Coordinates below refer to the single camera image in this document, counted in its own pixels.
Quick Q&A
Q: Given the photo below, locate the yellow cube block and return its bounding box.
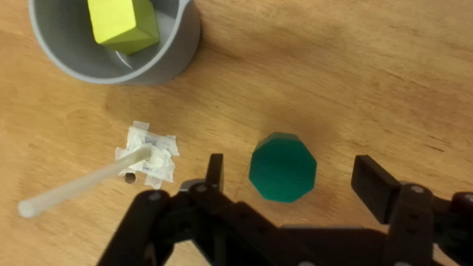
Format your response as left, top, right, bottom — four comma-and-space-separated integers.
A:
87, 0, 160, 55

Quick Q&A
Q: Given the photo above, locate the grey measuring cup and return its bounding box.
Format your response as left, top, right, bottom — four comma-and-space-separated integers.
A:
28, 0, 201, 85

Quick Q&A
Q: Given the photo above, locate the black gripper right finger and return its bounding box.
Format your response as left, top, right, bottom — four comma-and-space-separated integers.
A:
350, 155, 473, 266

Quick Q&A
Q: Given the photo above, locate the clear straw on tape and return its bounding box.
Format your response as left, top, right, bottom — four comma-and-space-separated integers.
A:
18, 121, 179, 219

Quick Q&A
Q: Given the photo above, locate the green cylinder block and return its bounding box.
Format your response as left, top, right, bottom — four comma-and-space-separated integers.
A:
248, 132, 318, 204

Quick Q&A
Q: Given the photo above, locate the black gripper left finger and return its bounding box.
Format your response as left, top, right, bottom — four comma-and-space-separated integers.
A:
98, 154, 278, 266

